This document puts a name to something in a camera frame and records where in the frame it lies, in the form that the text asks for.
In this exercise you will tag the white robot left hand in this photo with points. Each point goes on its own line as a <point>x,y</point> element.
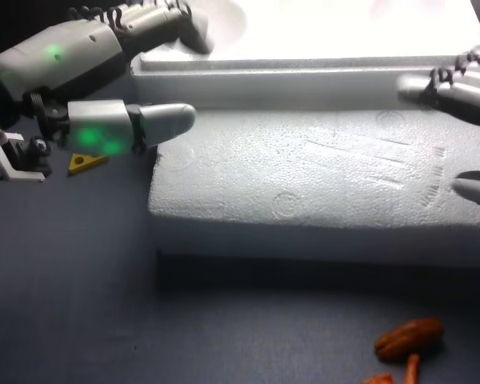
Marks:
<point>64,52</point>

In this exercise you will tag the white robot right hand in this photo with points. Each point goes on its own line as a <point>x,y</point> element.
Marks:
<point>468,96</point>

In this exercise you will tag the white styrofoam lid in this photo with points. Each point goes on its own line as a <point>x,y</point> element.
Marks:
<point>304,180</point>

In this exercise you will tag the white styrofoam tray with cavities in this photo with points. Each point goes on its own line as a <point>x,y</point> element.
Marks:
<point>284,84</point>

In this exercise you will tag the yellow triangle block with holes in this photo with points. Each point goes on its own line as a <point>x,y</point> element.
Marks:
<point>93,163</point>

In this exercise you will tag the grey table cloth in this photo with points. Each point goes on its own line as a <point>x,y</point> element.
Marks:
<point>84,280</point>

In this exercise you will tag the brown toy chicken drumstick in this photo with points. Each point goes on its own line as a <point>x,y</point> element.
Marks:
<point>408,338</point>

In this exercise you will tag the orange toy chicken wing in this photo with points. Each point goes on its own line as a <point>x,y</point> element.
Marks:
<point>413,368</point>

